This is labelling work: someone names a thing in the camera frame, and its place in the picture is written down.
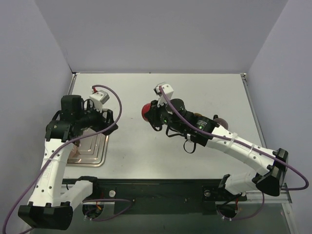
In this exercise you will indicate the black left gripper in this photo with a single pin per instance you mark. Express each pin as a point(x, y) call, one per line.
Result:
point(104, 119)

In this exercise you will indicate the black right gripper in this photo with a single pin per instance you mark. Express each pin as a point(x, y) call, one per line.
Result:
point(153, 115)

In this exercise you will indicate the red mug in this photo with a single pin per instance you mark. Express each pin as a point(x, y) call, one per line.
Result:
point(145, 110)

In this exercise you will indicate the lavender mug with black handle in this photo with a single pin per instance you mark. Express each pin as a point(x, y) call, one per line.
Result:
point(221, 121)

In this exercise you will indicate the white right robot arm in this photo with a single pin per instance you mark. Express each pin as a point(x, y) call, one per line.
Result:
point(268, 169)

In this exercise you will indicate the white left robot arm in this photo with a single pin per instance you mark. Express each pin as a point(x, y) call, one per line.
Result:
point(47, 207)

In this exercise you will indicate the pink mug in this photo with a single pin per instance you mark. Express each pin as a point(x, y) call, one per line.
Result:
point(74, 152)

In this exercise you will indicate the stainless steel tray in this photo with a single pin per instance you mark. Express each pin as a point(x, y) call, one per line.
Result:
point(92, 152)

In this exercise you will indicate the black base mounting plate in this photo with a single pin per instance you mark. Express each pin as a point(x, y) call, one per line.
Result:
point(163, 196)

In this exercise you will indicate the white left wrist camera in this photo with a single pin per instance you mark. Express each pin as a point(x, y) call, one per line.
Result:
point(99, 98)

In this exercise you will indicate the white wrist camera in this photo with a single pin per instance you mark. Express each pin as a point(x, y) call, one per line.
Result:
point(164, 91)
point(99, 98)

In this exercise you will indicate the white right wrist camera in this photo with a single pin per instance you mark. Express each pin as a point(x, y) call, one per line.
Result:
point(164, 91)

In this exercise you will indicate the aluminium table edge rail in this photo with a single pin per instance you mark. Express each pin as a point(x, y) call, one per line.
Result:
point(256, 117)

